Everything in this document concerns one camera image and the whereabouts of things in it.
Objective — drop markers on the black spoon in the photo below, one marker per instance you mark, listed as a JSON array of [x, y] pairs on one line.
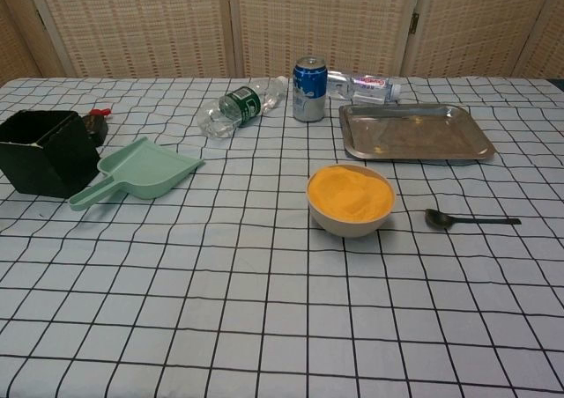
[[437, 219]]

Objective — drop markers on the white bowl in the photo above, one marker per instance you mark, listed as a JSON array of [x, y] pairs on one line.
[[348, 230]]

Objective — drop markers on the metal tray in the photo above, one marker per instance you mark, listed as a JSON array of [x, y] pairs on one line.
[[414, 134]]

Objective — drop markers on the clear bottle with green label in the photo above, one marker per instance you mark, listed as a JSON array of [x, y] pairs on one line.
[[240, 105]]

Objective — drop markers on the blue soda can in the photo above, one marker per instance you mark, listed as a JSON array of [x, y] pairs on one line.
[[308, 90]]

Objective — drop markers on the blue checked tablecloth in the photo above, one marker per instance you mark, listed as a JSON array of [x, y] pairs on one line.
[[220, 283]]

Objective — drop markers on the clear bottle with pink label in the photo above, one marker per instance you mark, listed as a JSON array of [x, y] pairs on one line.
[[365, 87]]

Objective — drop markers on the green plastic dustpan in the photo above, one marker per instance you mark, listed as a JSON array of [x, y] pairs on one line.
[[145, 169]]

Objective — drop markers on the dark bottle with red cap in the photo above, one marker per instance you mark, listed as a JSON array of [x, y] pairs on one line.
[[94, 127]]

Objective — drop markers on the brass screen hinge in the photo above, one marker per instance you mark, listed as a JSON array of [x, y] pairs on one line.
[[414, 23]]

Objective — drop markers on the woven folding screen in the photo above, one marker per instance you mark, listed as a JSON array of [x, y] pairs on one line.
[[132, 19]]

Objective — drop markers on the black square box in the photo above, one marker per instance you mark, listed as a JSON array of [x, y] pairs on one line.
[[53, 169]]

